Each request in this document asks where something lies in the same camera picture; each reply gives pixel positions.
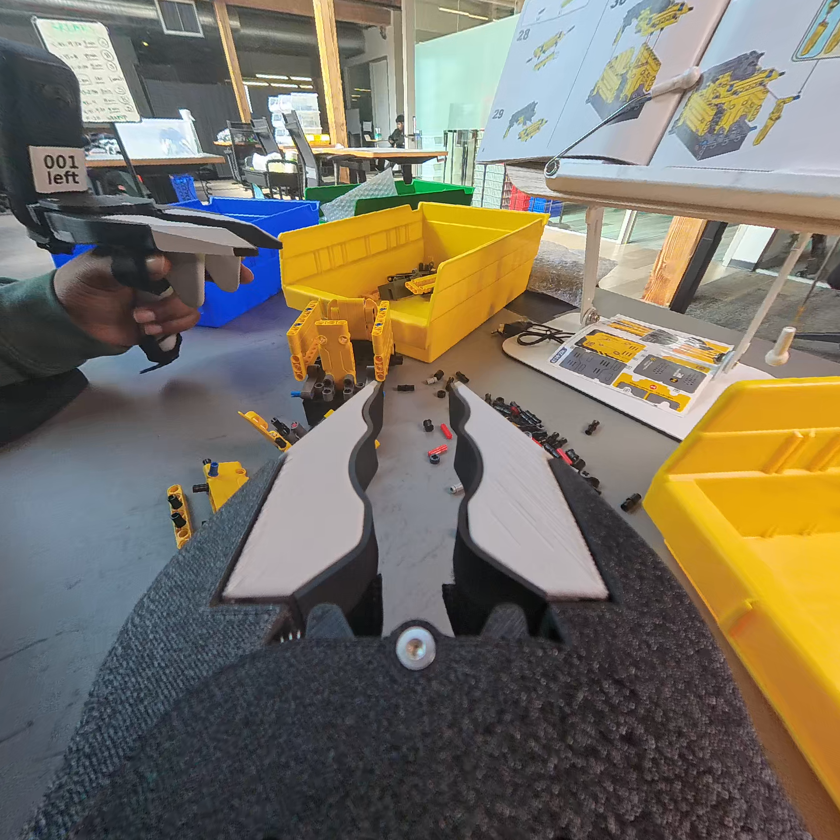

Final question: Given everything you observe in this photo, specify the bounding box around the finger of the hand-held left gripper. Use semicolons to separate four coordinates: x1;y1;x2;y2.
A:
154;205;284;252
105;215;260;258

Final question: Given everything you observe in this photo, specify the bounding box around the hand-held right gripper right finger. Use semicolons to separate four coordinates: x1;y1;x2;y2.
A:
449;382;611;603

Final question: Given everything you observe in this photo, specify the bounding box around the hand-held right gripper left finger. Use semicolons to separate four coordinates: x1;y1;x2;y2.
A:
222;381;386;605

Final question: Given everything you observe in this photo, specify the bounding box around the yellow lego panel with pins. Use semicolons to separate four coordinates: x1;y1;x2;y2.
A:
193;459;250;513

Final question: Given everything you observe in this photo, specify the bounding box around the pile of small lego pins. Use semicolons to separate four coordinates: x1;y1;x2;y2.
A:
394;367;641;513

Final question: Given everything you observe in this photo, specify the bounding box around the lego axle and gear assembly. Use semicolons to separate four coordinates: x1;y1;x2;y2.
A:
238;408;382;454

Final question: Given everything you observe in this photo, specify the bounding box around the yellow lego beam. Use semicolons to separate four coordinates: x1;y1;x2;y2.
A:
166;484;193;550

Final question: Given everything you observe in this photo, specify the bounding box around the yellow lego robot body model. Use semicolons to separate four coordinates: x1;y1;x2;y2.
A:
287;297;396;427

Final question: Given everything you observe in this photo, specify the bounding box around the lego instruction booklet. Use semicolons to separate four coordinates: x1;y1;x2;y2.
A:
476;0;840;175

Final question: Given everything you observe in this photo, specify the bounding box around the person's left forearm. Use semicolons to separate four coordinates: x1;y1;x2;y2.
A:
0;272;132;388

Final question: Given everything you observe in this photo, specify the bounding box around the person's left hand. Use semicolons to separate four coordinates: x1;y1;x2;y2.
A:
52;251;256;350

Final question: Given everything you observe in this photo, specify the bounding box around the blue plastic bin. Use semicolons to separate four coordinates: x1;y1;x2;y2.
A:
52;196;320;329

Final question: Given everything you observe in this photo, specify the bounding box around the white printed board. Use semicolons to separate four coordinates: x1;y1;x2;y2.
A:
33;16;142;124

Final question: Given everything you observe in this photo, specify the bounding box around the black office chair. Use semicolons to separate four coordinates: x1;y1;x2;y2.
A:
226;118;283;198
283;112;326;188

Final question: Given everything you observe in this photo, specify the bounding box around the bubble wrap sheet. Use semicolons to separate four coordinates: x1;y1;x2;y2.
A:
528;239;618;306
319;167;399;223

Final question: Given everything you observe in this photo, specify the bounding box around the wooden pillar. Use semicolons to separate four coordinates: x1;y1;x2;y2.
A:
311;0;349;148
213;0;252;122
642;217;710;308

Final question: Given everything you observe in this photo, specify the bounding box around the wooden office desk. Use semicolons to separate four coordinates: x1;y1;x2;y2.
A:
315;147;448;185

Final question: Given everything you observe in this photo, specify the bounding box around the sticker sheet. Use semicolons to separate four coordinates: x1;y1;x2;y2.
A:
548;315;735;417

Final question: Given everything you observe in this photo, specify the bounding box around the green plastic bin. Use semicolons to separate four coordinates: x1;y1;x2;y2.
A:
305;178;475;217

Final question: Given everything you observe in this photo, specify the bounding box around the yellow plastic bin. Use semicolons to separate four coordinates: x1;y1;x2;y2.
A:
643;377;840;808
279;201;549;364

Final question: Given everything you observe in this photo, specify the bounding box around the stack of coloured plastic crates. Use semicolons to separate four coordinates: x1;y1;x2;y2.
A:
472;161;565;217

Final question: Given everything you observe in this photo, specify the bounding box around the black cable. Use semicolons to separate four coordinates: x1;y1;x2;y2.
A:
492;318;575;347

